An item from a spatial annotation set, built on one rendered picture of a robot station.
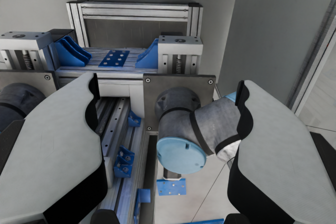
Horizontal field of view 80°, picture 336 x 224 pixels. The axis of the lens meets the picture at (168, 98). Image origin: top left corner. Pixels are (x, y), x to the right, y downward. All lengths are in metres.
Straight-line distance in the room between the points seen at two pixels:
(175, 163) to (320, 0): 0.65
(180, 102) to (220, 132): 0.18
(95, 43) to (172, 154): 1.18
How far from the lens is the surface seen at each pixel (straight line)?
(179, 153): 0.47
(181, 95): 0.60
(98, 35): 1.50
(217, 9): 1.64
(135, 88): 0.74
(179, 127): 0.49
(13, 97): 0.73
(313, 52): 0.79
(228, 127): 0.45
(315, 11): 0.82
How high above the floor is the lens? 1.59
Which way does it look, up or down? 58 degrees down
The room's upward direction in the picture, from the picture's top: 179 degrees counter-clockwise
